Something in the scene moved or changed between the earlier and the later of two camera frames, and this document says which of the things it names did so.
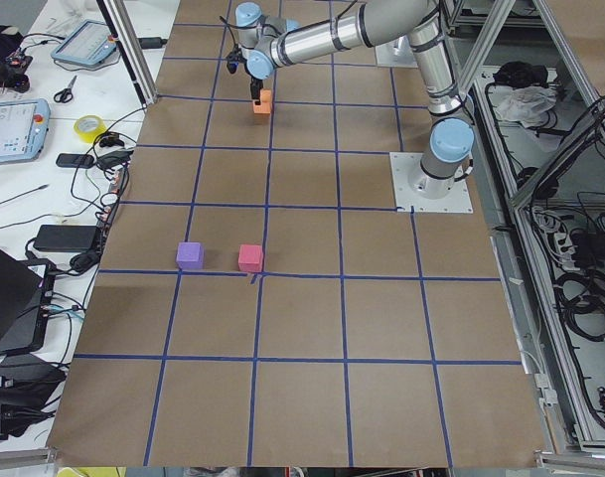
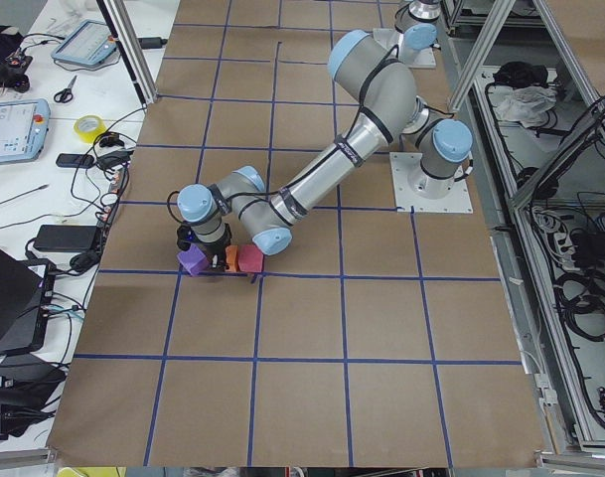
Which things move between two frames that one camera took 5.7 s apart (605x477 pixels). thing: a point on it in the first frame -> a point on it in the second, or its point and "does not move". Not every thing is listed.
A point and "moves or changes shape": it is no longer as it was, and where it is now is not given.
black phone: x=75 y=160 does not move
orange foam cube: x=265 y=105 -> x=230 y=257
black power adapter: x=66 y=238 does not move
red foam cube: x=250 y=258 does not move
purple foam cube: x=190 y=255 moves or changes shape
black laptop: x=16 y=293 does not move
